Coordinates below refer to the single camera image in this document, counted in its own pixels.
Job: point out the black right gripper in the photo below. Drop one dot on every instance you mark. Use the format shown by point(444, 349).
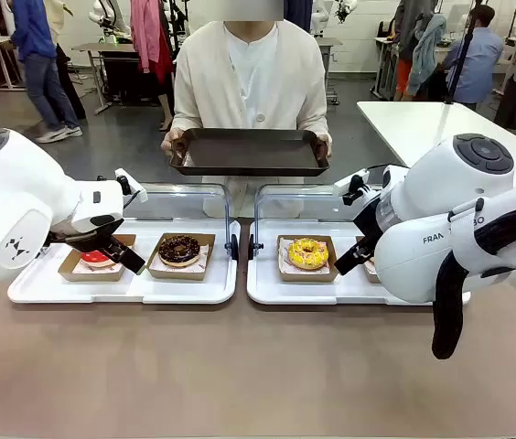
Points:
point(368, 221)

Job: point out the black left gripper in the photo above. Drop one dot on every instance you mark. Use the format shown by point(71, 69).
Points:
point(89, 235)

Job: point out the yellow sprinkled donut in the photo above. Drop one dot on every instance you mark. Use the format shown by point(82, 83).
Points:
point(308, 275)
point(308, 253)

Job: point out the dark brown serving tray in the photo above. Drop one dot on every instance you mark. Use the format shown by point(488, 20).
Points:
point(249, 151)

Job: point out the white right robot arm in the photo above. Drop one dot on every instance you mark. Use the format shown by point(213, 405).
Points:
point(427, 192)

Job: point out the person's left forearm cream sleeve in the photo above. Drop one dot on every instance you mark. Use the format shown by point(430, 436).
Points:
point(314, 114)

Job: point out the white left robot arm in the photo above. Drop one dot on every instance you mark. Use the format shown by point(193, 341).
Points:
point(20, 196)

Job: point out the person's right forearm cream sleeve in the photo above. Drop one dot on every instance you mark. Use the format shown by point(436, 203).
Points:
point(185, 114)

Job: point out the red glazed donut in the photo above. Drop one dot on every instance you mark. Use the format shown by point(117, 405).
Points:
point(95, 260)
point(93, 273)

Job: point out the chocolate sprinkled donut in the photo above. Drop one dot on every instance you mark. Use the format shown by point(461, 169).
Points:
point(179, 249)

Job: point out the person in cream top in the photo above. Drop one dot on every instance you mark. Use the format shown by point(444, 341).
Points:
point(68, 78)

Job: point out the person in cream cardigan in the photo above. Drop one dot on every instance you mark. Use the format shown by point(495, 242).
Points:
point(249, 82)

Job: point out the person in blue jacket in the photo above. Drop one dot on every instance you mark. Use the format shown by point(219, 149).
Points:
point(38, 55)

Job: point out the person in grey with orange shorts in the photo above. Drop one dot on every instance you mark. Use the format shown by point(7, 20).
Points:
point(406, 36)

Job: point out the person in light blue shirt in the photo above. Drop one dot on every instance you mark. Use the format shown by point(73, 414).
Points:
point(480, 64)

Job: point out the person's left hand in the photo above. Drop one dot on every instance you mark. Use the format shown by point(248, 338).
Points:
point(326, 144)

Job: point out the person's right hand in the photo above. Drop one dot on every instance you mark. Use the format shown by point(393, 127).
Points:
point(170, 139)

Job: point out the white display tray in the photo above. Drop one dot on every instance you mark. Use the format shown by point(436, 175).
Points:
point(185, 288)
point(308, 290)

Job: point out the clear plastic display lid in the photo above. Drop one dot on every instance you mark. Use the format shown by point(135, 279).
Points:
point(304, 201)
point(185, 201)

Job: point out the grey background table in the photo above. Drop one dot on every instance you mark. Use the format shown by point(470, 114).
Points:
point(102, 48)

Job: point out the grey-topped background desk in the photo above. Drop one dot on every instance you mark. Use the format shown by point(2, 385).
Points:
point(331, 42)

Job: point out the hanging teal jacket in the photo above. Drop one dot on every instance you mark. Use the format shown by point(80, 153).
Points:
point(425, 50)

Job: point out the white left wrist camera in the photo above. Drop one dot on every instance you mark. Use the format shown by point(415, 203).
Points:
point(129, 183)

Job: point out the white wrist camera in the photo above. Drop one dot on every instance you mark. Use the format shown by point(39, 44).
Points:
point(129, 183)
point(351, 180)

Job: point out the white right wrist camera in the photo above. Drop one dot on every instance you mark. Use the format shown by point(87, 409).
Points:
point(351, 180)

